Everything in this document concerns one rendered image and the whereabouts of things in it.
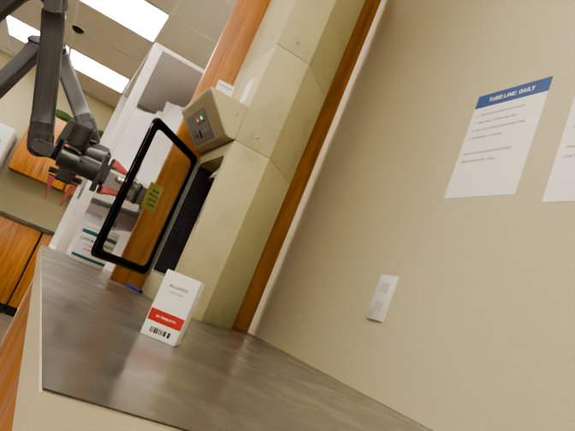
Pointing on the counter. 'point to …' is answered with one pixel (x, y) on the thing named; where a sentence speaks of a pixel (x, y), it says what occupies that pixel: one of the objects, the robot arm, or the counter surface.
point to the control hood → (216, 117)
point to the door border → (122, 195)
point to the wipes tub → (81, 252)
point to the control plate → (200, 126)
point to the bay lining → (184, 221)
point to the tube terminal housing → (248, 183)
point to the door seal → (127, 194)
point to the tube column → (308, 33)
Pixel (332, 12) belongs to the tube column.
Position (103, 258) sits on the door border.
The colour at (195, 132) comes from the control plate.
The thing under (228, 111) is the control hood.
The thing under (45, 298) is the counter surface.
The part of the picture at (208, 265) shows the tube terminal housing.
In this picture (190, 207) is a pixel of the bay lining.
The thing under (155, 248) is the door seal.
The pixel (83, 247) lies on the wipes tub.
